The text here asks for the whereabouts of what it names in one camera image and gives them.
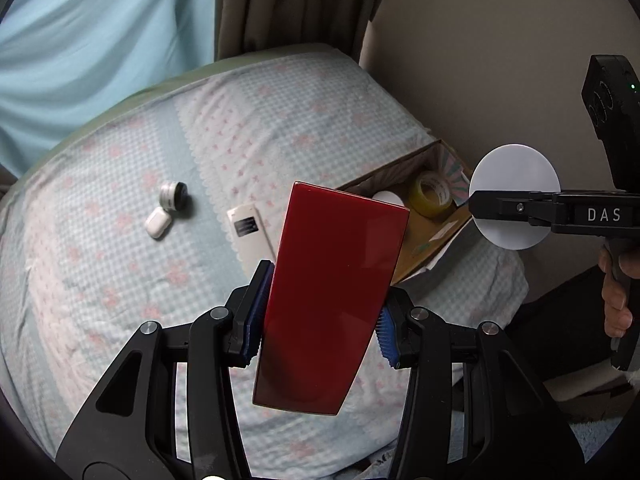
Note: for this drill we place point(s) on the light blue rug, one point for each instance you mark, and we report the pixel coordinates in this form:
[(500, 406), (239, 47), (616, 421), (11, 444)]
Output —
[(595, 437)]

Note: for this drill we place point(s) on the white remote control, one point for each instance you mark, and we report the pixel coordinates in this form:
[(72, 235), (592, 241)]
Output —
[(245, 232)]

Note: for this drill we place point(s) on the white round container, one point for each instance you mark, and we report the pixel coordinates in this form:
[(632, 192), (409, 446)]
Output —
[(387, 197)]

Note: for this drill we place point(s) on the person's dark trouser leg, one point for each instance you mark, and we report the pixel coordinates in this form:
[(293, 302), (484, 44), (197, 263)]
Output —
[(560, 330)]

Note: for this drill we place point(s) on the striped pastel paper packet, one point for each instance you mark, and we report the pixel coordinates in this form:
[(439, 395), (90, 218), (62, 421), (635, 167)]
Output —
[(454, 175)]

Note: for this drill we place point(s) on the silver round tin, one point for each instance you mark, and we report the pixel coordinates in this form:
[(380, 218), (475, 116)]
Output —
[(172, 195)]

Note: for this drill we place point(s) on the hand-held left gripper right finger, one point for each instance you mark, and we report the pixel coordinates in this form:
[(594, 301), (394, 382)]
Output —
[(387, 336)]

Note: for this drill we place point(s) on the light blue curtain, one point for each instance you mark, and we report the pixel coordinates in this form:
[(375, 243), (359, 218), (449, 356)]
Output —
[(90, 45)]

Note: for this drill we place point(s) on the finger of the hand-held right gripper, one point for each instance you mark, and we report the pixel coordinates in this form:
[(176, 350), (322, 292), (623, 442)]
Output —
[(505, 207)]

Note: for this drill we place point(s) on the white round disc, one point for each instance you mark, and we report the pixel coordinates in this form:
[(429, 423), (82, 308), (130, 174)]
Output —
[(515, 165)]

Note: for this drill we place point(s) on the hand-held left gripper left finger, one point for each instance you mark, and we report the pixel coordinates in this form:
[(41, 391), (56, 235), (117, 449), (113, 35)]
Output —
[(254, 321)]

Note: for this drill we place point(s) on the brown curtain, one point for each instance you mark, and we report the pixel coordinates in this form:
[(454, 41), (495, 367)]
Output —
[(295, 5)]

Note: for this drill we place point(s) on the red glossy rectangular box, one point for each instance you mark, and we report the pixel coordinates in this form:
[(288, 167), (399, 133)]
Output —
[(325, 295)]

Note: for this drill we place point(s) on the white earbuds case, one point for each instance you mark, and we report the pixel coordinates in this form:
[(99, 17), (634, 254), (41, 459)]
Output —
[(159, 222)]

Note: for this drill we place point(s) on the yellowish clear tape roll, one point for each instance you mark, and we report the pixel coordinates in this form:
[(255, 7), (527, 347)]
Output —
[(431, 194)]

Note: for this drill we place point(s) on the brown cardboard box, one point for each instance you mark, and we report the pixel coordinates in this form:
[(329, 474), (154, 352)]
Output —
[(425, 240)]

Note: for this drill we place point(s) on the person's right hand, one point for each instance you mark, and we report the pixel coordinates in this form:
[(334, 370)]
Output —
[(615, 305)]

